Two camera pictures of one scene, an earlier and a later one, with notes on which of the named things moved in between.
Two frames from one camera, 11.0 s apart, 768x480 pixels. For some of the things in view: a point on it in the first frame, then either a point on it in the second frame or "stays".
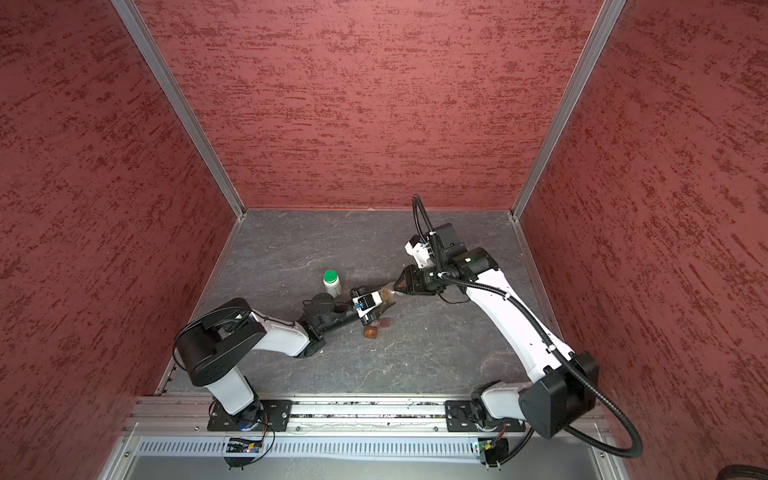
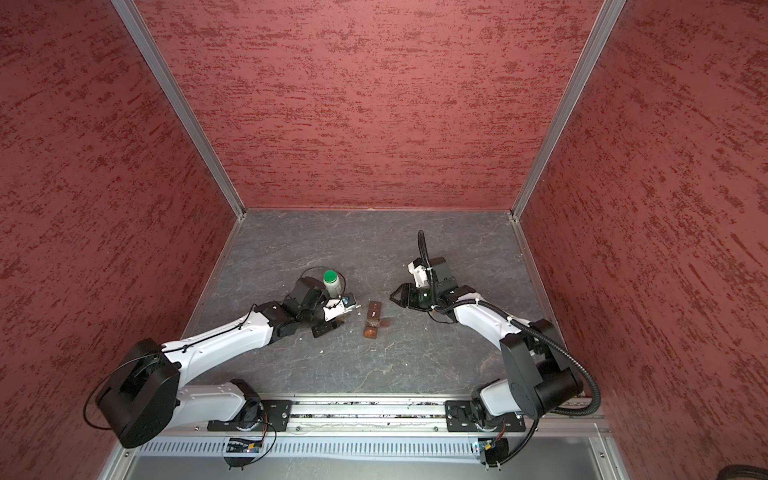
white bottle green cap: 332,283 stays
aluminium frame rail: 188,418 stays
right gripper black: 414,283 → 407,296
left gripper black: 368,322 → 323,329
